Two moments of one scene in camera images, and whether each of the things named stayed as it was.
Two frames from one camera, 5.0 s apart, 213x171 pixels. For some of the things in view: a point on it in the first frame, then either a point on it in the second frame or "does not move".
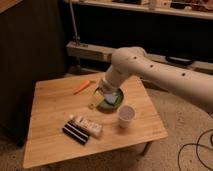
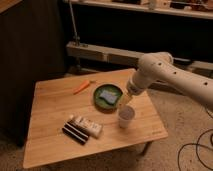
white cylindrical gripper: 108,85 to 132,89
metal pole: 76,36 does not move
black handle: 179,61 does not move
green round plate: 107,107 does not move
